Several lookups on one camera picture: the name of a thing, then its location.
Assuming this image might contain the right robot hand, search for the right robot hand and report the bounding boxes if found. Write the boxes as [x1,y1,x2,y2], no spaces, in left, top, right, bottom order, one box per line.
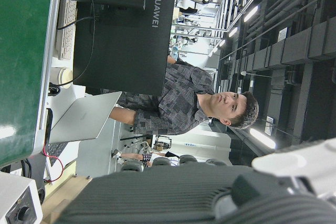
[54,137,336,224]

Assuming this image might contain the seated background person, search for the seated background person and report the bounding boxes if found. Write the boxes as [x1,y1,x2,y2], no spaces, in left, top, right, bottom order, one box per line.
[112,142,179,167]

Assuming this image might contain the man in grey patterned shirt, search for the man in grey patterned shirt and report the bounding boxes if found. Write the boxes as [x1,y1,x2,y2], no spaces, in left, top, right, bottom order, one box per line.
[101,56,259,136]

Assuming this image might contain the silver laptop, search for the silver laptop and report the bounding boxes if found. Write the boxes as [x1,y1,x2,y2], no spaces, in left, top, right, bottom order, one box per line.
[43,91,123,168]

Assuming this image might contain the white box with knob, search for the white box with knob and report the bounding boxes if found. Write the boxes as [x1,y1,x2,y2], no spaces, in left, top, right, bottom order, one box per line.
[0,171,44,224]

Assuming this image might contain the black Huawei monitor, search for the black Huawei monitor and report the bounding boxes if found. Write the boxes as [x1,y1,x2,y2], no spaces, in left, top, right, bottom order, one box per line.
[60,0,179,97]

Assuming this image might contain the white paper cup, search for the white paper cup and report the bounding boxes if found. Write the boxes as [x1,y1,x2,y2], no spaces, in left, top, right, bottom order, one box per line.
[49,66,74,88]

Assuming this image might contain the white keyboard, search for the white keyboard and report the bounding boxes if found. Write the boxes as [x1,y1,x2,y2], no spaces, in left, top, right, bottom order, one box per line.
[55,0,82,61]

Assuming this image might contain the green belt conveyor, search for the green belt conveyor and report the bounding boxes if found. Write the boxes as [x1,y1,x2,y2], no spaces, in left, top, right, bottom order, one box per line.
[0,0,64,168]

